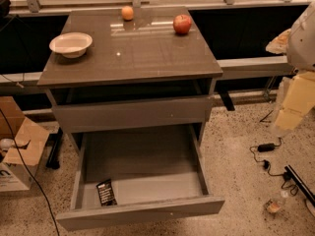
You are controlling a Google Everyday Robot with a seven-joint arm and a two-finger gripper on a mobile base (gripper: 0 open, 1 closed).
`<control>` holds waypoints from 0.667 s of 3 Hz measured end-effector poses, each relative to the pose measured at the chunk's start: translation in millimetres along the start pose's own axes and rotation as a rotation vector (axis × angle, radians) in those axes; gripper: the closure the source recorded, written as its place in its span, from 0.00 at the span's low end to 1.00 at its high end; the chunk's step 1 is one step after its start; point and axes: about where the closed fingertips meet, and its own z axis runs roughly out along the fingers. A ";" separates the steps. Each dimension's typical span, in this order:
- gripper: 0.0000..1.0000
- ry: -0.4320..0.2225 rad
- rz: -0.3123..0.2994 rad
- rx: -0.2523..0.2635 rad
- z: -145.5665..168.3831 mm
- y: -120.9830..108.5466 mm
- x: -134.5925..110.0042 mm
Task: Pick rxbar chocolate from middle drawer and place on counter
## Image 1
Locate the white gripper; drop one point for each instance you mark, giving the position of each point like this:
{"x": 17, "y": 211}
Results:
{"x": 302, "y": 46}

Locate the black rxbar chocolate wrapper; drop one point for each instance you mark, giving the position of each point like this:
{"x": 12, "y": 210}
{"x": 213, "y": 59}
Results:
{"x": 106, "y": 194}

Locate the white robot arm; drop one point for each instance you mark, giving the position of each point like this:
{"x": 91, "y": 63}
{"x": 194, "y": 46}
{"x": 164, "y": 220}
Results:
{"x": 298, "y": 45}

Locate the closed grey top drawer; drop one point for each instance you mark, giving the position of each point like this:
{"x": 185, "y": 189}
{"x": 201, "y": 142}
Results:
{"x": 77, "y": 118}

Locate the open grey middle drawer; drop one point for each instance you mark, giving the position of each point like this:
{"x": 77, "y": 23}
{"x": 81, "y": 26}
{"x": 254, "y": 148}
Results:
{"x": 156, "y": 174}

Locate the grey drawer cabinet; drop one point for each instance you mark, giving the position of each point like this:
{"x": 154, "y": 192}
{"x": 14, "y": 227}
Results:
{"x": 138, "y": 60}

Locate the black bar on floor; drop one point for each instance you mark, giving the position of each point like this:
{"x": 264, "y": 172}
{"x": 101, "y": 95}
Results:
{"x": 301, "y": 185}

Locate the small clear floor object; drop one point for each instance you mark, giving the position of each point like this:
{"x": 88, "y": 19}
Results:
{"x": 276, "y": 202}

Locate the red apple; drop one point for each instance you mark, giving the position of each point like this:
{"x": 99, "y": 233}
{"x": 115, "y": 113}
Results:
{"x": 182, "y": 24}

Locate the orange fruit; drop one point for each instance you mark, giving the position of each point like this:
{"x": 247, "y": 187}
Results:
{"x": 127, "y": 13}

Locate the white bowl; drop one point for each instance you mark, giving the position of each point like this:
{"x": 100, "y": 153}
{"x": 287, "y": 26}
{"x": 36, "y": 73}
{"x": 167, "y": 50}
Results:
{"x": 71, "y": 44}

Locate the cardboard box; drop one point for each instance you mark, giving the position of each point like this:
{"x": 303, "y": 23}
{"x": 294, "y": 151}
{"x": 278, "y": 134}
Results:
{"x": 22, "y": 145}

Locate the black power adapter with cable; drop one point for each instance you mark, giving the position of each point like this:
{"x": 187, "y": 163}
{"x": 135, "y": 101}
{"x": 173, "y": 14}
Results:
{"x": 262, "y": 155}

